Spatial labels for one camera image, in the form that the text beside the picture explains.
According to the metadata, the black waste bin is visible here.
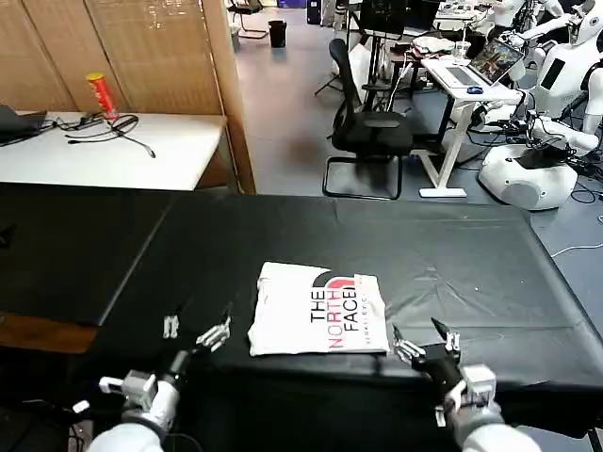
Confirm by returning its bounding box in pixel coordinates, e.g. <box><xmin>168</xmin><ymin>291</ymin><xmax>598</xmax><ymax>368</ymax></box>
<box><xmin>268</xmin><ymin>19</ymin><xmax>288</xmax><ymax>49</ymax></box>

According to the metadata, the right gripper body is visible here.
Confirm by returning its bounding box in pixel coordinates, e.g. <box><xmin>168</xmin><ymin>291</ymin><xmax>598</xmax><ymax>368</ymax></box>
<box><xmin>410</xmin><ymin>343</ymin><xmax>467</xmax><ymax>402</ymax></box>

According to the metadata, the white printed shirt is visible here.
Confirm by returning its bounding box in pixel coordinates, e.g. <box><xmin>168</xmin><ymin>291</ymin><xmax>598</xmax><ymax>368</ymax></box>
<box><xmin>247</xmin><ymin>261</ymin><xmax>392</xmax><ymax>358</ymax></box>

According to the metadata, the black cable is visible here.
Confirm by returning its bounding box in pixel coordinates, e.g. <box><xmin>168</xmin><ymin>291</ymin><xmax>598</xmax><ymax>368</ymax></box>
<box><xmin>64</xmin><ymin>114</ymin><xmax>157</xmax><ymax>159</ymax></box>

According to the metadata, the white standing desk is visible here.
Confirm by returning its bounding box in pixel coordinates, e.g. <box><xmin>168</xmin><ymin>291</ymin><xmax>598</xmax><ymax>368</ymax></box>
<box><xmin>417</xmin><ymin>56</ymin><xmax>526</xmax><ymax>199</ymax></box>

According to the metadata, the white floor cable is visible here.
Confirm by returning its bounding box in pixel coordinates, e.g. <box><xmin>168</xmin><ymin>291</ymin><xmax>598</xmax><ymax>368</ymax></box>
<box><xmin>549</xmin><ymin>240</ymin><xmax>603</xmax><ymax>259</ymax></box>

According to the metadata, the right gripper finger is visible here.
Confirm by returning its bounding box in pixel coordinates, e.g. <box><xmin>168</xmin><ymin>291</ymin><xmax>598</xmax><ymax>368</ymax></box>
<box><xmin>391</xmin><ymin>323</ymin><xmax>426</xmax><ymax>364</ymax></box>
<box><xmin>430</xmin><ymin>316</ymin><xmax>463</xmax><ymax>363</ymax></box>

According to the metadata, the clear cup with straw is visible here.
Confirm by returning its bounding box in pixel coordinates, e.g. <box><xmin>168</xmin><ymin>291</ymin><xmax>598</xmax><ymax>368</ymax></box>
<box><xmin>453</xmin><ymin>25</ymin><xmax>473</xmax><ymax>61</ymax></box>

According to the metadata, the black laptop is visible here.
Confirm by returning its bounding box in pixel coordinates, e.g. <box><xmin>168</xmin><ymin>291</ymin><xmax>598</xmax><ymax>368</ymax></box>
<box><xmin>0</xmin><ymin>104</ymin><xmax>49</xmax><ymax>142</ymax></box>

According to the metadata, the white side table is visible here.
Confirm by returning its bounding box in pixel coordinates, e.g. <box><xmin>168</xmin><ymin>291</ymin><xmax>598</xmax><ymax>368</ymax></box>
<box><xmin>0</xmin><ymin>110</ymin><xmax>228</xmax><ymax>192</ymax></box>

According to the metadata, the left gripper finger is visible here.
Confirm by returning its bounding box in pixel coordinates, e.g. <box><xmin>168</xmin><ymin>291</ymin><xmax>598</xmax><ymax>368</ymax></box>
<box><xmin>194</xmin><ymin>302</ymin><xmax>234</xmax><ymax>354</ymax></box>
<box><xmin>162</xmin><ymin>308</ymin><xmax>183</xmax><ymax>341</ymax></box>

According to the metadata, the black table cover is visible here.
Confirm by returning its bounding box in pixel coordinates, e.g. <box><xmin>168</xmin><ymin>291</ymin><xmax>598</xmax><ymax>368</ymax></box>
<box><xmin>0</xmin><ymin>182</ymin><xmax>603</xmax><ymax>452</ymax></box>

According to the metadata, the pile of clothes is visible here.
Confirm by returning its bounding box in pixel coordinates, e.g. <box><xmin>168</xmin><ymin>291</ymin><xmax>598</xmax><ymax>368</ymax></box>
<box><xmin>411</xmin><ymin>35</ymin><xmax>456</xmax><ymax>61</ymax></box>

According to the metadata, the brown wooden table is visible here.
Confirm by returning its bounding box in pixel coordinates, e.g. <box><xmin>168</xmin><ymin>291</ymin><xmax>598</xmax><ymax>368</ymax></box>
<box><xmin>0</xmin><ymin>312</ymin><xmax>99</xmax><ymax>355</ymax></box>

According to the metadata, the red chip can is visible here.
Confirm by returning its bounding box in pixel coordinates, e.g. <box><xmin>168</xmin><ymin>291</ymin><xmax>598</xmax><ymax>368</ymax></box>
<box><xmin>85</xmin><ymin>72</ymin><xmax>121</xmax><ymax>121</ymax></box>

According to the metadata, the wooden partition screen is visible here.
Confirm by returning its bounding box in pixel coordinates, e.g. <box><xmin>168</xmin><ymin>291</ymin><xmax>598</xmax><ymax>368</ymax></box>
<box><xmin>0</xmin><ymin>0</ymin><xmax>258</xmax><ymax>196</ymax></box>

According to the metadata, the open silver laptop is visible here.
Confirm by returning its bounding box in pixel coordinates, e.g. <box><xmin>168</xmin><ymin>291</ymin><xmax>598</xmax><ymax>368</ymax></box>
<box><xmin>444</xmin><ymin>39</ymin><xmax>527</xmax><ymax>89</ymax></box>

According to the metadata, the white humanoid robot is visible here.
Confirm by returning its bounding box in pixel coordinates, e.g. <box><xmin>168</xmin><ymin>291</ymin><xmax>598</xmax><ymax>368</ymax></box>
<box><xmin>476</xmin><ymin>0</ymin><xmax>603</xmax><ymax>212</ymax></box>
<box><xmin>488</xmin><ymin>0</ymin><xmax>569</xmax><ymax>44</ymax></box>

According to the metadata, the black cantilever chair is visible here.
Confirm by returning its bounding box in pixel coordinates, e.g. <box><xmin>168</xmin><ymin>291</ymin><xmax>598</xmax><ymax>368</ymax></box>
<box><xmin>227</xmin><ymin>0</ymin><xmax>270</xmax><ymax>40</ymax></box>

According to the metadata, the black mesh office chair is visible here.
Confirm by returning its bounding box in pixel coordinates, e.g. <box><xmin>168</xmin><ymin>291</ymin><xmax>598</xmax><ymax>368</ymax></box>
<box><xmin>321</xmin><ymin>38</ymin><xmax>416</xmax><ymax>202</ymax></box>

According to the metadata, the black monitor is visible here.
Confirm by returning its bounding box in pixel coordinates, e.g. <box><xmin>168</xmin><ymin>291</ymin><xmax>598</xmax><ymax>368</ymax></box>
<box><xmin>359</xmin><ymin>0</ymin><xmax>407</xmax><ymax>37</ymax></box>

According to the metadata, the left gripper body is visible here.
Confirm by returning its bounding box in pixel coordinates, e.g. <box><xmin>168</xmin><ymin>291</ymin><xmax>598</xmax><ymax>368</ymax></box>
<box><xmin>157</xmin><ymin>336</ymin><xmax>209</xmax><ymax>391</ymax></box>

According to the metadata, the black power strip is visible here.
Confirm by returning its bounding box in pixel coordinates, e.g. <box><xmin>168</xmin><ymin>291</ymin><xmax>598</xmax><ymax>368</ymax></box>
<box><xmin>69</xmin><ymin>114</ymin><xmax>105</xmax><ymax>132</ymax></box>

